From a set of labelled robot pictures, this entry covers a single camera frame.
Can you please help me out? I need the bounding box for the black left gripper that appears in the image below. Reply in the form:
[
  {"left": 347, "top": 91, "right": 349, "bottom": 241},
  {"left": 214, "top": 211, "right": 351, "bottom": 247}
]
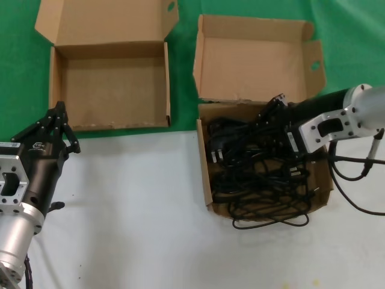
[{"left": 11, "top": 101, "right": 82, "bottom": 215}]

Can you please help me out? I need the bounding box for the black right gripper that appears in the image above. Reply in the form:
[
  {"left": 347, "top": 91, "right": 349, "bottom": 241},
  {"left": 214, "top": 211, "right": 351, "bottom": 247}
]
[{"left": 255, "top": 88, "right": 350, "bottom": 143}]

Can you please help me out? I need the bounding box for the black power cord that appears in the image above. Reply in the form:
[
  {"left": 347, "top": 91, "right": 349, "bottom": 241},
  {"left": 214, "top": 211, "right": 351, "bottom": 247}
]
[
  {"left": 214, "top": 159, "right": 305, "bottom": 184},
  {"left": 212, "top": 174, "right": 316, "bottom": 211},
  {"left": 209, "top": 105, "right": 289, "bottom": 166},
  {"left": 208, "top": 119, "right": 271, "bottom": 145}
]

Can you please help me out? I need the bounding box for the open brown cardboard box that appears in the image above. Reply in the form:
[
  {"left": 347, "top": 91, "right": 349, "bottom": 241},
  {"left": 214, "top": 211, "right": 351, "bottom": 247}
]
[
  {"left": 34, "top": 0, "right": 180, "bottom": 132},
  {"left": 192, "top": 14, "right": 335, "bottom": 223}
]

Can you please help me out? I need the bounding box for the green table cloth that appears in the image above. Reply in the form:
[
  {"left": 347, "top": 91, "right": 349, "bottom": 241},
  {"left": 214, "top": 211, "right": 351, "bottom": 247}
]
[{"left": 0, "top": 0, "right": 385, "bottom": 141}]

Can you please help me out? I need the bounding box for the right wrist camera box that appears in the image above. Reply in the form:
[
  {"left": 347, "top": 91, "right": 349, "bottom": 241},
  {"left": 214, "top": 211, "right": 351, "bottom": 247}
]
[{"left": 284, "top": 125, "right": 302, "bottom": 155}]

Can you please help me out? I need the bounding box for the thin black cable coil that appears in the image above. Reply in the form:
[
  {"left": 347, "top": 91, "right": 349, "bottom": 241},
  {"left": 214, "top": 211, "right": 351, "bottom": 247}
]
[{"left": 227, "top": 192, "right": 311, "bottom": 231}]

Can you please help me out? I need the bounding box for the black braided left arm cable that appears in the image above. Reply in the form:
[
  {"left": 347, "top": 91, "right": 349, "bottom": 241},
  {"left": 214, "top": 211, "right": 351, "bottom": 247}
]
[{"left": 22, "top": 251, "right": 34, "bottom": 289}]

